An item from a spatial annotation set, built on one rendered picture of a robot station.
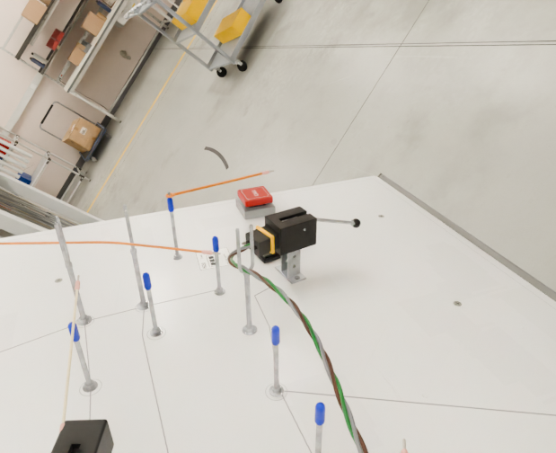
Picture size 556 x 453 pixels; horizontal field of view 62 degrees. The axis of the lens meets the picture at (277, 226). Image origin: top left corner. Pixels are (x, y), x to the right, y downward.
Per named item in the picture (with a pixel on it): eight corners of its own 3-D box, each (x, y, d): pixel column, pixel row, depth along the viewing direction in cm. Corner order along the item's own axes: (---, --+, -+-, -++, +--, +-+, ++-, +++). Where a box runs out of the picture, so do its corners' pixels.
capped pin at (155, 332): (152, 328, 56) (141, 269, 51) (164, 328, 55) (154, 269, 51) (147, 336, 54) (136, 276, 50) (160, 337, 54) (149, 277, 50)
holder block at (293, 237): (316, 244, 62) (317, 217, 60) (280, 256, 60) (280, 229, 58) (299, 231, 65) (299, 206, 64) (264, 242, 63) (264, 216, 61)
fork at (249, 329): (253, 323, 56) (248, 220, 49) (260, 332, 55) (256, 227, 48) (238, 328, 55) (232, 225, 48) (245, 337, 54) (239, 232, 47)
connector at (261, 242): (287, 244, 61) (287, 231, 60) (258, 257, 58) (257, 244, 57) (274, 235, 63) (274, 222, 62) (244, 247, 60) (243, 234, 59)
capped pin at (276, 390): (266, 391, 47) (263, 326, 43) (276, 383, 48) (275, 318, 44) (277, 399, 46) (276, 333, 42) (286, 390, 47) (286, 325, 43)
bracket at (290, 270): (306, 279, 64) (307, 248, 61) (291, 284, 63) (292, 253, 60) (288, 262, 67) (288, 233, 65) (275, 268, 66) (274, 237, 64)
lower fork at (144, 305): (136, 303, 60) (116, 204, 53) (150, 299, 60) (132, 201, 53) (137, 312, 58) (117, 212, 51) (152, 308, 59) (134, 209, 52)
